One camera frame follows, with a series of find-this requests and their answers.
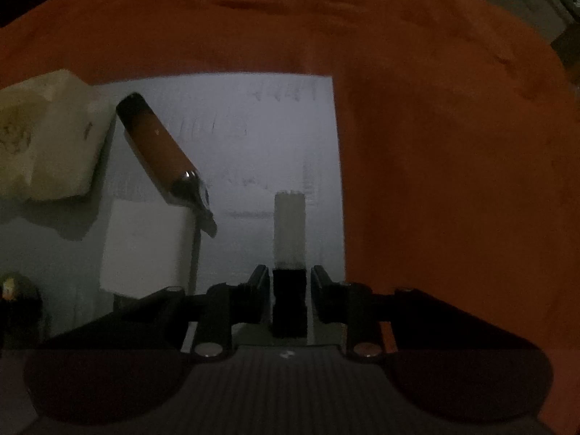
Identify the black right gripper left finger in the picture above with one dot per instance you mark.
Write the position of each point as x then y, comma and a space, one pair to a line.
129, 362

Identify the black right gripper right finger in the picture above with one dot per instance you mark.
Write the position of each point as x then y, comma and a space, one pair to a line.
441, 359

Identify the clear marker with black cap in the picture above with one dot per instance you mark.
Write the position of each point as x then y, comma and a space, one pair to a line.
289, 277

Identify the white rectangular box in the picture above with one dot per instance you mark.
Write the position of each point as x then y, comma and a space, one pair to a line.
147, 247

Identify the red tablecloth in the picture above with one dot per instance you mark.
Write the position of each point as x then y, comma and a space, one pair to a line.
459, 136

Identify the white sheet mat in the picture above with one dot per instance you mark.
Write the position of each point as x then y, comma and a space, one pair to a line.
249, 135

